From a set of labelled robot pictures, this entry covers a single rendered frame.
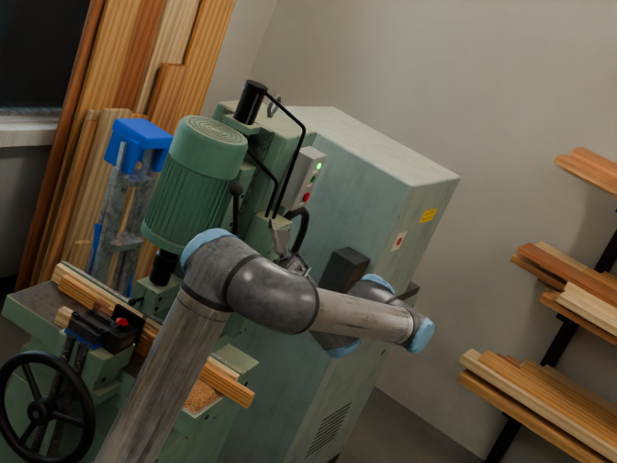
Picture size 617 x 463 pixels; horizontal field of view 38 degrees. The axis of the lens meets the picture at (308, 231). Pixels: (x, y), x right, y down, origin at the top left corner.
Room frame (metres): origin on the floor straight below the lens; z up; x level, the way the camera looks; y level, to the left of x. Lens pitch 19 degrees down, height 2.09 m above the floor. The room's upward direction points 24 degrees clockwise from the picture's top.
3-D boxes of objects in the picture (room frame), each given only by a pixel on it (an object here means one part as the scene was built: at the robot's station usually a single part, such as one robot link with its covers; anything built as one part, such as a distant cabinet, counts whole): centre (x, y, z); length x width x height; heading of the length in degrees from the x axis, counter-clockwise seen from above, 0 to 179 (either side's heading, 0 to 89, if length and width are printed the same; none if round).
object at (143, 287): (2.08, 0.30, 1.03); 0.14 x 0.07 x 0.09; 164
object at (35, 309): (1.96, 0.34, 0.87); 0.61 x 0.30 x 0.06; 74
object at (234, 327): (2.19, 0.10, 1.02); 0.09 x 0.07 x 0.12; 74
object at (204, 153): (2.06, 0.30, 1.35); 0.18 x 0.18 x 0.31
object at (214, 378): (2.05, 0.26, 0.92); 0.62 x 0.02 x 0.04; 74
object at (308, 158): (2.33, 0.08, 1.40); 0.10 x 0.06 x 0.16; 164
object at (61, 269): (2.08, 0.30, 0.92); 0.60 x 0.02 x 0.05; 74
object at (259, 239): (2.22, 0.10, 1.22); 0.09 x 0.08 x 0.15; 164
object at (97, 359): (1.88, 0.36, 0.91); 0.15 x 0.14 x 0.09; 74
